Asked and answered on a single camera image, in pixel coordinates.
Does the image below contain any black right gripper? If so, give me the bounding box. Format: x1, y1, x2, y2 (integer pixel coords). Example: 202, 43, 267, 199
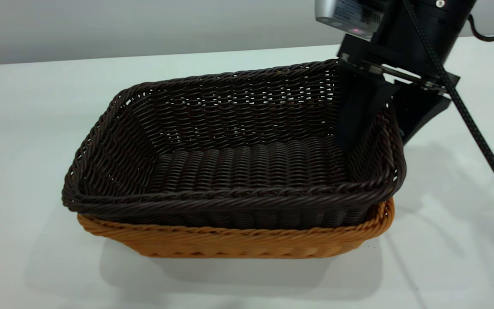
335, 34, 462, 151

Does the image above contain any dark brown wicker basket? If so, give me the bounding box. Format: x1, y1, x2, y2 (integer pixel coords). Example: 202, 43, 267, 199
62, 59, 407, 230

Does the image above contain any light brown wicker basket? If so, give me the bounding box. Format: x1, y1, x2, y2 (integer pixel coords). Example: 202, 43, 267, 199
77, 197, 395, 259

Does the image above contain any black right camera cable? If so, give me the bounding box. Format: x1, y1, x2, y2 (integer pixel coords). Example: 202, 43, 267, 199
401, 0, 494, 216

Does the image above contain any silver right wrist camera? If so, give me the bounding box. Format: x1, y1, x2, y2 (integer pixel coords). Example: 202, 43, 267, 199
315, 0, 389, 42

